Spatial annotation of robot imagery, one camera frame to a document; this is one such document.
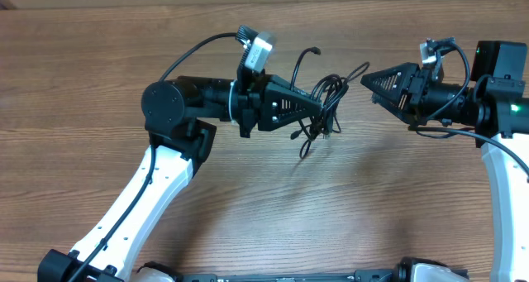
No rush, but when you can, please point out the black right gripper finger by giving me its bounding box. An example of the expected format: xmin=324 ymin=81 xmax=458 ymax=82
xmin=360 ymin=63 xmax=419 ymax=108
xmin=371 ymin=93 xmax=414 ymax=125

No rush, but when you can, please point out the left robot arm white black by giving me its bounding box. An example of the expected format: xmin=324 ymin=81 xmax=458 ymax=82
xmin=37 ymin=72 xmax=323 ymax=281

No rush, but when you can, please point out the black cable silver plug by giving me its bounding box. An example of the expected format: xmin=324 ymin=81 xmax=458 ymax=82
xmin=291 ymin=61 xmax=370 ymax=160

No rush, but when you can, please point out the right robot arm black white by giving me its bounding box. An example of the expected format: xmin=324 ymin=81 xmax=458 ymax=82
xmin=360 ymin=37 xmax=528 ymax=281

